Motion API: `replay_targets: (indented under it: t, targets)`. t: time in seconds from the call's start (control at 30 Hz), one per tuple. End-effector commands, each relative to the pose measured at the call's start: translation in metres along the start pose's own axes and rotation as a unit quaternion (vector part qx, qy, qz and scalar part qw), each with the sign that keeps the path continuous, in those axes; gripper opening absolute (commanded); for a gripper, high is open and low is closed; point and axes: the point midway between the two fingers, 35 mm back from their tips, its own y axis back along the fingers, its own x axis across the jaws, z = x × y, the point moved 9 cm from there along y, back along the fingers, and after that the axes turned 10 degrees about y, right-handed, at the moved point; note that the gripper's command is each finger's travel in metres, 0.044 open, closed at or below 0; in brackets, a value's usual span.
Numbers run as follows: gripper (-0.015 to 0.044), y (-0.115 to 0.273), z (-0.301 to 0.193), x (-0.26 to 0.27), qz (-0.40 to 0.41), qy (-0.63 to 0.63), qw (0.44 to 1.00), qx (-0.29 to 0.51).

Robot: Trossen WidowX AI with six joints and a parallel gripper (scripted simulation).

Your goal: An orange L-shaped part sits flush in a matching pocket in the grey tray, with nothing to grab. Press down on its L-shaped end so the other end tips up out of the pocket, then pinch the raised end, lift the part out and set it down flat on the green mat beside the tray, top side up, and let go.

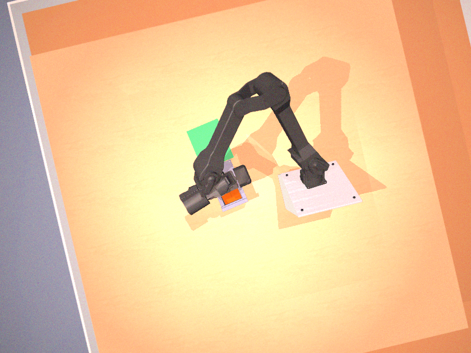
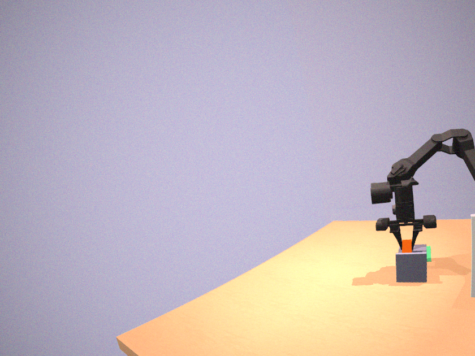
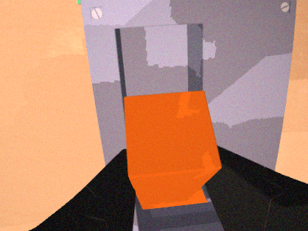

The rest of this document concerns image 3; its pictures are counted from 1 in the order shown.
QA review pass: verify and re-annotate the grey tray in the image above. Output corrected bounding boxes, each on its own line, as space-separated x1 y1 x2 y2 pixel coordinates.
77 0 297 231

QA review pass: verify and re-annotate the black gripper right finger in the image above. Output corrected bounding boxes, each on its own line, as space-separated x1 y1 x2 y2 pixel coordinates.
205 146 308 231

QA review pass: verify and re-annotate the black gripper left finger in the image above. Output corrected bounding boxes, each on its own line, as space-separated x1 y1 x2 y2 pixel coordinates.
29 149 136 231

